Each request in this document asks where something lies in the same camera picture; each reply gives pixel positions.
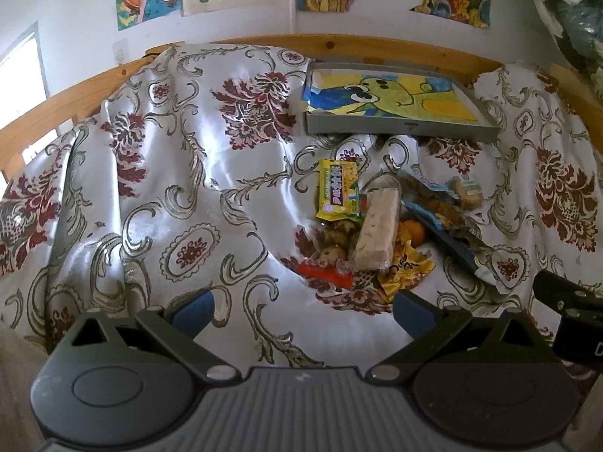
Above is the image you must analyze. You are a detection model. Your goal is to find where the window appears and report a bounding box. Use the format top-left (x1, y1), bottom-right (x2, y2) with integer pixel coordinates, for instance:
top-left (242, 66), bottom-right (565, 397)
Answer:
top-left (0, 21), bottom-right (52, 132)

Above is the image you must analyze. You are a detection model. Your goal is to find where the wooden bed frame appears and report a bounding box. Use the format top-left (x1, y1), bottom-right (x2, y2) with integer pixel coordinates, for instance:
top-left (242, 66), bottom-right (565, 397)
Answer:
top-left (1, 34), bottom-right (602, 181)

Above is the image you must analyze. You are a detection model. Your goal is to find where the floral white bed cover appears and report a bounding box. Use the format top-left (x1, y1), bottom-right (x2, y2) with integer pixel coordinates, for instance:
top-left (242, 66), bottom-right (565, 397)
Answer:
top-left (1, 45), bottom-right (602, 368)

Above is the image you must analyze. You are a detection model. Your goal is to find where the plastic bag of clothes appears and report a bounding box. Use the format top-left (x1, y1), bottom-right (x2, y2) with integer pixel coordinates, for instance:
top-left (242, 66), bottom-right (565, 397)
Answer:
top-left (534, 0), bottom-right (602, 96)

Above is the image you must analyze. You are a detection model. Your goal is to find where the red snack wrapper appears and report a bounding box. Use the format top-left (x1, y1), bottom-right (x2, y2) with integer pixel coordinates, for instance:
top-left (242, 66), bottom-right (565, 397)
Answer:
top-left (297, 259), bottom-right (355, 290)

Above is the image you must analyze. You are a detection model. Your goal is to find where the yellow snack packet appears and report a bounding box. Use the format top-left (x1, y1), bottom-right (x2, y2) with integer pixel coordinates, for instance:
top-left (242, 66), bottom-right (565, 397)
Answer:
top-left (316, 159), bottom-right (360, 221)

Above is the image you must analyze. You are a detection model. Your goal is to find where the round biscuit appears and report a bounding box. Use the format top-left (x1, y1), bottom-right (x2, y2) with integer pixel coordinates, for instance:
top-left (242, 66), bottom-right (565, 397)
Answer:
top-left (449, 174), bottom-right (484, 211)

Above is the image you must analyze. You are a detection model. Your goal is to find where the light blue snack packet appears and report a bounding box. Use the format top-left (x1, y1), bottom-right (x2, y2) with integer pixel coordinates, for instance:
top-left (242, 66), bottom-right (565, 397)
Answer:
top-left (399, 171), bottom-right (497, 286)

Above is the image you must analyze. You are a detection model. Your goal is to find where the white wall socket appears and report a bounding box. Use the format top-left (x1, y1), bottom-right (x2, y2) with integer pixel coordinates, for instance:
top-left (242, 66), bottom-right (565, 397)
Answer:
top-left (112, 39), bottom-right (129, 66)

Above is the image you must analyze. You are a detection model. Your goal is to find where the grey tray with cartoon liner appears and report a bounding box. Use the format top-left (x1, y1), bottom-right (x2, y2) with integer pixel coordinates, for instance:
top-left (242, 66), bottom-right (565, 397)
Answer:
top-left (301, 62), bottom-right (499, 144)

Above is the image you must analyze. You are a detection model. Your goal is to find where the clear nougat bar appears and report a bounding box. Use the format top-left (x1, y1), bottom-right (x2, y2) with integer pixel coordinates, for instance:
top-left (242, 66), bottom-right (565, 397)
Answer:
top-left (352, 186), bottom-right (401, 272)

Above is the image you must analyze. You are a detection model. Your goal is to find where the gold foil snack bag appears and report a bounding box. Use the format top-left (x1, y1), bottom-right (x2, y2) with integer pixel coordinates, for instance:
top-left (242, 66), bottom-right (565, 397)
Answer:
top-left (377, 241), bottom-right (435, 303)

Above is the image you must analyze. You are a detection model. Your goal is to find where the small orange fruit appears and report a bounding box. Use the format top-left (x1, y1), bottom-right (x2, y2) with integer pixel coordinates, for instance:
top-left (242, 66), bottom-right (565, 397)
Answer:
top-left (402, 219), bottom-right (426, 248)

